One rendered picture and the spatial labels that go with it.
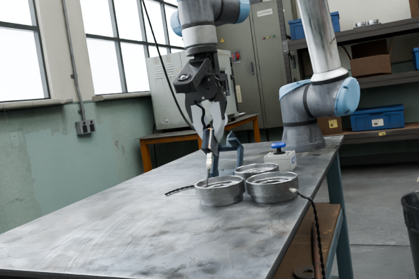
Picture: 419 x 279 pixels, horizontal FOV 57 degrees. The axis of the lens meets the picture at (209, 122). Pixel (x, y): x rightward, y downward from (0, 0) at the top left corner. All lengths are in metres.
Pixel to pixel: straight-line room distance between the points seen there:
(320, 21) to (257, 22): 3.57
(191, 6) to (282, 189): 0.42
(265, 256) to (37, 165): 2.09
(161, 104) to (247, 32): 1.88
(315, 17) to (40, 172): 1.86
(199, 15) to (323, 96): 0.55
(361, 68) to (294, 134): 2.98
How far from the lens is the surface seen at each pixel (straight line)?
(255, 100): 4.76
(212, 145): 0.84
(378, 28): 4.22
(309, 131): 1.33
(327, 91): 1.24
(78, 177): 2.76
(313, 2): 1.23
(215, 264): 0.55
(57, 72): 2.74
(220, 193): 0.78
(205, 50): 0.85
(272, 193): 0.76
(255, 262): 0.54
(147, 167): 3.19
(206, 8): 0.87
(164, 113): 3.30
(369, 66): 4.25
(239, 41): 4.83
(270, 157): 1.03
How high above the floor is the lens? 1.02
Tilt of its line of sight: 3 degrees down
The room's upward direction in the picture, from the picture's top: 8 degrees counter-clockwise
